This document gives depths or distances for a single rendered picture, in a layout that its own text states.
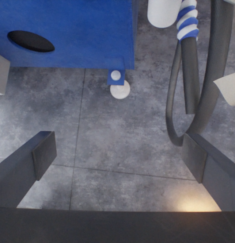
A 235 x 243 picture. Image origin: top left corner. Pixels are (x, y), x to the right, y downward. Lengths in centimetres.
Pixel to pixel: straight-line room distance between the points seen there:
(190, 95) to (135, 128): 60
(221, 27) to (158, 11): 9
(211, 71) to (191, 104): 6
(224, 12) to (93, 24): 36
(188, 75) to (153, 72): 65
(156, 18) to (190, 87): 11
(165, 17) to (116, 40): 30
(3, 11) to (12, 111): 64
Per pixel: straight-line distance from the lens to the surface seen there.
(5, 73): 86
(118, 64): 68
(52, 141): 16
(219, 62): 23
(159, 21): 29
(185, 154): 17
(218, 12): 23
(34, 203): 104
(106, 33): 53
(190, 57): 29
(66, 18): 52
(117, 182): 87
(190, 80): 28
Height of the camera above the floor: 84
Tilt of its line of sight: 80 degrees down
